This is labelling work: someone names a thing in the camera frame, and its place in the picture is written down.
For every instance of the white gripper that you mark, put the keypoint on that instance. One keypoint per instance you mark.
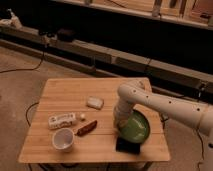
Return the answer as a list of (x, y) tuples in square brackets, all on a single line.
[(122, 111)]

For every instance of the green ceramic bowl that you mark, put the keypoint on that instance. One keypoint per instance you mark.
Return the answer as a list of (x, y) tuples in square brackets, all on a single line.
[(137, 129)]

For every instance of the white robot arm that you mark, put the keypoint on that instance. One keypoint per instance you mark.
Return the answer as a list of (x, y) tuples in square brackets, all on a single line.
[(195, 115)]

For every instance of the black rectangular sponge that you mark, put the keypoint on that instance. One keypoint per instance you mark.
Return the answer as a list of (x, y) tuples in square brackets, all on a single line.
[(126, 146)]

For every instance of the white soap bar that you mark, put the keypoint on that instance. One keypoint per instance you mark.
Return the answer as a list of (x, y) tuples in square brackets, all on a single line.
[(95, 102)]

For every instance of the brown red sausage toy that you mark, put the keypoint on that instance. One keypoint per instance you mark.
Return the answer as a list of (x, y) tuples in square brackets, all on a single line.
[(87, 128)]

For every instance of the wooden table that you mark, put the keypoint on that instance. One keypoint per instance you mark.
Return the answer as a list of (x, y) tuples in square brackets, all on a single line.
[(98, 146)]

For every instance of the white patterned box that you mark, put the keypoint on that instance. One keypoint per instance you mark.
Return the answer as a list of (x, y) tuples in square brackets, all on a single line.
[(62, 120)]

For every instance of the black device on ledge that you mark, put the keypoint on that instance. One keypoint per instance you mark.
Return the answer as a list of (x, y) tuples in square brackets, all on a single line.
[(66, 35)]

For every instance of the white spray bottle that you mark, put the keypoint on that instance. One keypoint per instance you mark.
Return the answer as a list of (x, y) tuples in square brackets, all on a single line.
[(15, 20)]

